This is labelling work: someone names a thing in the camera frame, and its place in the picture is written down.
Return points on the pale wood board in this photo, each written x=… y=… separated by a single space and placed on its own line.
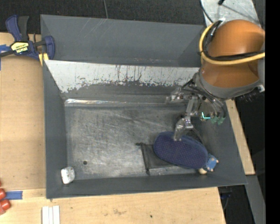
x=21 y=115

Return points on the grey metal bin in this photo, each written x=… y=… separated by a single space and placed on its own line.
x=107 y=136

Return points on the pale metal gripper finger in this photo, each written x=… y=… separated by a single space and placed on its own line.
x=179 y=130
x=189 y=124

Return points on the black cylinder on white bracket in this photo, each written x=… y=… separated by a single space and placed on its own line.
x=248 y=96

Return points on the small white box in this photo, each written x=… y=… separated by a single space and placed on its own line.
x=67 y=175

